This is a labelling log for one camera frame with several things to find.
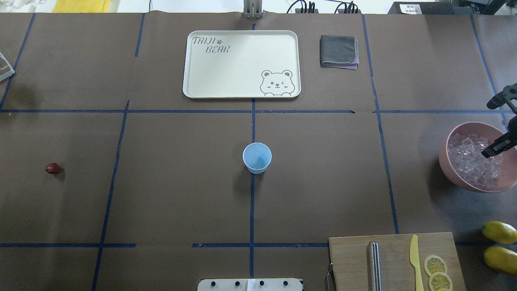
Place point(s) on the wooden cutting board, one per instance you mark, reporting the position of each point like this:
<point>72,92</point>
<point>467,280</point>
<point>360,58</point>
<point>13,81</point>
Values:
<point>349,257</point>

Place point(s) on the black box with label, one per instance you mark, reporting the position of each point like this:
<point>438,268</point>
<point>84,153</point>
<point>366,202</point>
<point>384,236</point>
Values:
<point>428,8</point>

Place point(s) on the red strawberry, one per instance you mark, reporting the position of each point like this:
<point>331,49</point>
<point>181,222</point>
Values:
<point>52,168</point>

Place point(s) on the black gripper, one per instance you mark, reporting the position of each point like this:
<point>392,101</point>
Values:
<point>501,144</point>

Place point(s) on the aluminium frame post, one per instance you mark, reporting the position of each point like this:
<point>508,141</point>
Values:
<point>253,9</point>

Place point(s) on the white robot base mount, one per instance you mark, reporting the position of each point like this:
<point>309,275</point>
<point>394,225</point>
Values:
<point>251,284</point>

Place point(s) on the folded grey cloth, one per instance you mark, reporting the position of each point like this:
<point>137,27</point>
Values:
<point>339,52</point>

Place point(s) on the cream bear serving tray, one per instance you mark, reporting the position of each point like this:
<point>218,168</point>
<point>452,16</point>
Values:
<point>242,64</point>

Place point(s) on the clear ice cubes pile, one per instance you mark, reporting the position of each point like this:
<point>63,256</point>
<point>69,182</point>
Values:
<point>465,154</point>

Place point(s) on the yellow plastic knife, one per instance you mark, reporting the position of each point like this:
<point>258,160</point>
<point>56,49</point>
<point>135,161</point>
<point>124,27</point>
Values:
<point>415,262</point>

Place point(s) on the yellow cloth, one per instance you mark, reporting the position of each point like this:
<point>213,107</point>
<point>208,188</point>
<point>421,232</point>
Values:
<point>81,6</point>

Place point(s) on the white wire rack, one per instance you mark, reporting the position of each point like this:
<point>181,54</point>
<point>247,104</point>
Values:
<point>6,70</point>

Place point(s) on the steel cylindrical rod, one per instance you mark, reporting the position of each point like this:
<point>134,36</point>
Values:
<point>373,264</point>

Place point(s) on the whole yellow lemon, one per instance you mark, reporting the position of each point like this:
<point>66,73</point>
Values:
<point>499,232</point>
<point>501,260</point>

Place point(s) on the light blue paper cup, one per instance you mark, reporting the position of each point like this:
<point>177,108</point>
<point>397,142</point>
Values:
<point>257,157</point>

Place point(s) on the lemon slice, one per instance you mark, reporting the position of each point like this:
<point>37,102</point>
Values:
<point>440,281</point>
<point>434,264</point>

